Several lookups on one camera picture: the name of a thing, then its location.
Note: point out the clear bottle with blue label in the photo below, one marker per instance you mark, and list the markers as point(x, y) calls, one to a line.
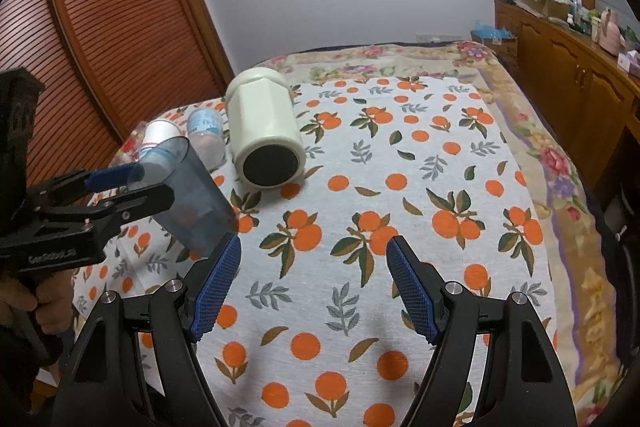
point(205, 128)

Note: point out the blue plastic bag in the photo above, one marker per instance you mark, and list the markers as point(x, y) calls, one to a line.
point(492, 32)

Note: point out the white wall socket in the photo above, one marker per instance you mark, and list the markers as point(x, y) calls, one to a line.
point(437, 37)

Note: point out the transparent blue-grey cup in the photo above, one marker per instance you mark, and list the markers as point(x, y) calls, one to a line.
point(195, 202)

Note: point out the pink bag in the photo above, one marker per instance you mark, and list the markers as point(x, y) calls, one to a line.
point(611, 34)

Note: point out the wooden louvered wardrobe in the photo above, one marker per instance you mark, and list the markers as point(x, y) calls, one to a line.
point(115, 7)

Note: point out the white lidded jar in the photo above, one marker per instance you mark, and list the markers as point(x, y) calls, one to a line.
point(160, 131)

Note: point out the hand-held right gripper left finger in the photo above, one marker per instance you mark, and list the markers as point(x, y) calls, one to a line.
point(217, 283)

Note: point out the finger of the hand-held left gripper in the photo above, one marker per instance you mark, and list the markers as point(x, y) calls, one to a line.
point(112, 177)
point(140, 203)

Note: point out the cream faceted cup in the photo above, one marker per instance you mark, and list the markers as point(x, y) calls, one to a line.
point(260, 122)

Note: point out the person's left hand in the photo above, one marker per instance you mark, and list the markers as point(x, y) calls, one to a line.
point(52, 307)

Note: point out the group of small bottles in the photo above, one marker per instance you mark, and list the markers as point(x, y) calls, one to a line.
point(582, 19)

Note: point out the floral blanket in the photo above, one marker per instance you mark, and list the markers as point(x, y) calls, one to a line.
point(560, 187)

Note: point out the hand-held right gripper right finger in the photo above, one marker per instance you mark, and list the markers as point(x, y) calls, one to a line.
point(410, 288)

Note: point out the wooden sideboard cabinet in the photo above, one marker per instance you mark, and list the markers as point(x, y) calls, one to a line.
point(565, 62)

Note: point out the orange fruit print cloth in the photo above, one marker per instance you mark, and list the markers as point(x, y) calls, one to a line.
point(350, 157)

